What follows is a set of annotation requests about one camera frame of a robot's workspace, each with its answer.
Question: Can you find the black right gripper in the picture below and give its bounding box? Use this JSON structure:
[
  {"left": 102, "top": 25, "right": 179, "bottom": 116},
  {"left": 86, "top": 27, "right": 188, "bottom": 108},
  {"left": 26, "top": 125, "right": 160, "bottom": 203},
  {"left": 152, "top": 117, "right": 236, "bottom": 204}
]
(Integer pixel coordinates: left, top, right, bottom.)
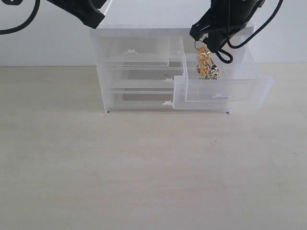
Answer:
[{"left": 189, "top": 0, "right": 265, "bottom": 53}]

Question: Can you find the gold keychain with black strap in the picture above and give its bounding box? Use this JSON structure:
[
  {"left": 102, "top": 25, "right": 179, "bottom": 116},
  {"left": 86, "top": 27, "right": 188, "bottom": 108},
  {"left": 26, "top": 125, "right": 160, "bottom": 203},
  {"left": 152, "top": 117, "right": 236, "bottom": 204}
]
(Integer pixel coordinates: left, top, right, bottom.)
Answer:
[{"left": 194, "top": 41, "right": 221, "bottom": 80}]

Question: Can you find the small drawer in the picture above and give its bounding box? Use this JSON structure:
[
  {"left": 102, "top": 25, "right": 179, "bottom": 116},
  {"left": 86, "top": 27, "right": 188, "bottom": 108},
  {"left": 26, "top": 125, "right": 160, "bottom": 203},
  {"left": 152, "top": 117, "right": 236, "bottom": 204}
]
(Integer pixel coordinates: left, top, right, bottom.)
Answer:
[
  {"left": 95, "top": 37, "right": 170, "bottom": 67},
  {"left": 173, "top": 36, "right": 273, "bottom": 110}
]

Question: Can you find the white translucent drawer cabinet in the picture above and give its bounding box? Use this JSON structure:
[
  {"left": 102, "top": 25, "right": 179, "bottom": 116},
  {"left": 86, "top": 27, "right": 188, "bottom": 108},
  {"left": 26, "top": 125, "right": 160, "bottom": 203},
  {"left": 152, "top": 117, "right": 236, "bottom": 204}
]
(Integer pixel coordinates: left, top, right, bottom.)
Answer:
[{"left": 89, "top": 0, "right": 260, "bottom": 114}]

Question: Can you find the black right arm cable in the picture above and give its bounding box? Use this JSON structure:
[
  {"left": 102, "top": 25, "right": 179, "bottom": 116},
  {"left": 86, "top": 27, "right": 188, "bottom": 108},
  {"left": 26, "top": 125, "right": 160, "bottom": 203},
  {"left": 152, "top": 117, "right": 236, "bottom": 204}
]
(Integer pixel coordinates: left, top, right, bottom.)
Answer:
[{"left": 225, "top": 0, "right": 283, "bottom": 50}]

